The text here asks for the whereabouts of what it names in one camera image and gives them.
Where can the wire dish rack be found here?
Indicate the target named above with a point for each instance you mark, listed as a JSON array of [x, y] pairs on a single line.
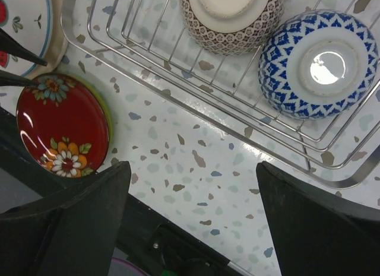
[[146, 41]]

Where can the red patterned small dish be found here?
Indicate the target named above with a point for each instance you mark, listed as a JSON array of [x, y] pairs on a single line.
[[231, 27]]

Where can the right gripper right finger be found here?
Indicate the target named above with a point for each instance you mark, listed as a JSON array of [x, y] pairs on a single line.
[[316, 232]]

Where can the blue patterned bowl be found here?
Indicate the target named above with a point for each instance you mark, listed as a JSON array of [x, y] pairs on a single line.
[[318, 64]]

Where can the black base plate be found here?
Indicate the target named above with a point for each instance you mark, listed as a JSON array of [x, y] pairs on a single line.
[[89, 213]]

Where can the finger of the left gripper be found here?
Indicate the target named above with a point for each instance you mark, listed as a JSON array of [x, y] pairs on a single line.
[[9, 79], [11, 46]]

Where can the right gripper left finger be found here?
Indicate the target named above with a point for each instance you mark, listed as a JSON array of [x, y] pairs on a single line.
[[68, 219]]

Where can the watermelon pattern white plate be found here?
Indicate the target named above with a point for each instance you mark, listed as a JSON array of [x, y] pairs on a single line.
[[28, 22]]

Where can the red floral plate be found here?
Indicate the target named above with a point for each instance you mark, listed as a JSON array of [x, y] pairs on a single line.
[[62, 126]]

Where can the beige plate underneath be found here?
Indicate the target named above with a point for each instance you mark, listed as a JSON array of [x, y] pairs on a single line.
[[57, 46]]

